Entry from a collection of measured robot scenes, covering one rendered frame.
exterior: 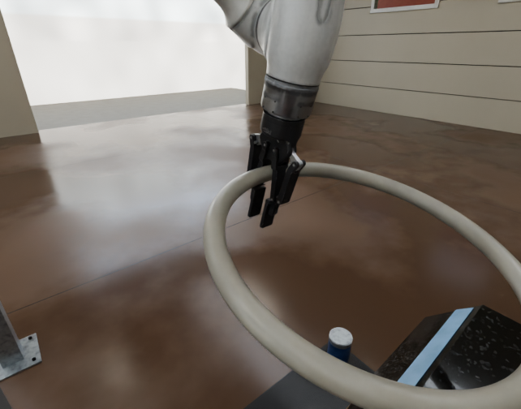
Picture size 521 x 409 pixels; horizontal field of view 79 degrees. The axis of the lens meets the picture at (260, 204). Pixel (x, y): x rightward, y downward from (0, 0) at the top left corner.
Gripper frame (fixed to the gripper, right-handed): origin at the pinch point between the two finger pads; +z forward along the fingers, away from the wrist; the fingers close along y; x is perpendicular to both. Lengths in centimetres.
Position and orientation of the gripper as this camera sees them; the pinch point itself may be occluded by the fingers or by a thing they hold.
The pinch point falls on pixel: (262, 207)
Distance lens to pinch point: 66.5
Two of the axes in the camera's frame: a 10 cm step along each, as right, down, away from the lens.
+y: 6.3, 5.2, -5.7
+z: -1.9, 8.2, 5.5
